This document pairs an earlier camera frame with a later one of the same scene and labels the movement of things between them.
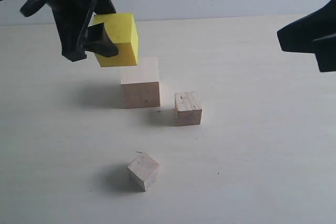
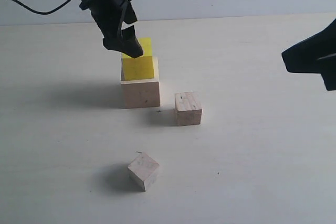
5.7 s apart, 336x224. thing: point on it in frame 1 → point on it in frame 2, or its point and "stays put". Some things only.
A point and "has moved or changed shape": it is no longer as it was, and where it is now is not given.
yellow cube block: (123, 30) has moved or changed shape
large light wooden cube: (141, 83) stays put
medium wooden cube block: (188, 108) stays put
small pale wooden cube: (143, 171) stays put
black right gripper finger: (298, 36) → (304, 57)
